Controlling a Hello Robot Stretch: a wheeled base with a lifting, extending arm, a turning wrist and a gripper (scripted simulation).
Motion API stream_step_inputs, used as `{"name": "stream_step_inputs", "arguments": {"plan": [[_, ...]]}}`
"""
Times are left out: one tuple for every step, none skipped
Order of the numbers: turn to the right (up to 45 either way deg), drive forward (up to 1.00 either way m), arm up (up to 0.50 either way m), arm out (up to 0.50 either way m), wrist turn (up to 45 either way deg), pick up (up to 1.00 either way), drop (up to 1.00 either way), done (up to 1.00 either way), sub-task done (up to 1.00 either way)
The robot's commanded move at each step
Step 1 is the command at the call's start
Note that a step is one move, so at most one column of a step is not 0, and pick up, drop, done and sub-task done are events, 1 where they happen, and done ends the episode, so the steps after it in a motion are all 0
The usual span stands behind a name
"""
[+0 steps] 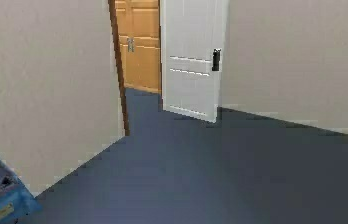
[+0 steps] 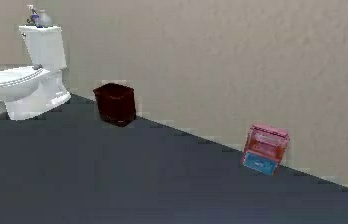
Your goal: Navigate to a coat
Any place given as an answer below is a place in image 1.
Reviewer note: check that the white room door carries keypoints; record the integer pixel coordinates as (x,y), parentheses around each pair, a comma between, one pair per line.
(190,40)

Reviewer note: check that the orange wooden door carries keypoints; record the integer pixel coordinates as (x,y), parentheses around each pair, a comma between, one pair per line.
(142,50)

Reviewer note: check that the blue box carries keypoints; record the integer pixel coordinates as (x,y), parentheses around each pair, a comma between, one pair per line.
(0,193)

